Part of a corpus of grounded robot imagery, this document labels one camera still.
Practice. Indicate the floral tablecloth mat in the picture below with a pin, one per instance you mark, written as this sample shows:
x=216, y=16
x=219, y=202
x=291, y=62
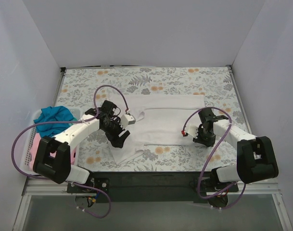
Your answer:
x=82, y=88

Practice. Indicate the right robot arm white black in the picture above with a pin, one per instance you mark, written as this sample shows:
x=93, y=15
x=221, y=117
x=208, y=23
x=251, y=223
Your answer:
x=255, y=159

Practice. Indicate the pink t shirt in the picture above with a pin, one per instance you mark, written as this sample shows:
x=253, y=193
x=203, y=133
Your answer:
x=34, y=148

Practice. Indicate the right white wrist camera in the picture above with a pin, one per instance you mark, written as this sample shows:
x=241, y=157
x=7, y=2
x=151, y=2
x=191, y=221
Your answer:
x=192, y=131

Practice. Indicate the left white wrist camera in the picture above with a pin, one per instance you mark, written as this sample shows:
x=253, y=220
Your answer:
x=127, y=119

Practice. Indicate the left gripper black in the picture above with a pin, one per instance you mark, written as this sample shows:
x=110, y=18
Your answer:
x=115, y=134

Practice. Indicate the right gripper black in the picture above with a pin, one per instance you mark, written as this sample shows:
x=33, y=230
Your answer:
x=205, y=136

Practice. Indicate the teal blue t shirt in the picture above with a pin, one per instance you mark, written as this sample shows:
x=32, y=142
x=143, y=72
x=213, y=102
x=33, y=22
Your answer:
x=53, y=114

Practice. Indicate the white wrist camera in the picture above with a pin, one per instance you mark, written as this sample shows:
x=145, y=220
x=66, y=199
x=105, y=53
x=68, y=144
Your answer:
x=192, y=131
x=127, y=119

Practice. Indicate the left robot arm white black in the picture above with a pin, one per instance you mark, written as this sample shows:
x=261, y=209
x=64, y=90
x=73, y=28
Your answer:
x=53, y=157

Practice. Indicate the white plastic laundry basket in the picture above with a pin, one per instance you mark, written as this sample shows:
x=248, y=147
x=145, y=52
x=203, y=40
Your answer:
x=30, y=134

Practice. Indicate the aluminium frame rail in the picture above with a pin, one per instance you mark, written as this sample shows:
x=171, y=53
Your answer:
x=46, y=187

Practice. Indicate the white t shirt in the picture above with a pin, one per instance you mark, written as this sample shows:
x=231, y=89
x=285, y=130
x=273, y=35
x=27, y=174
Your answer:
x=159, y=121

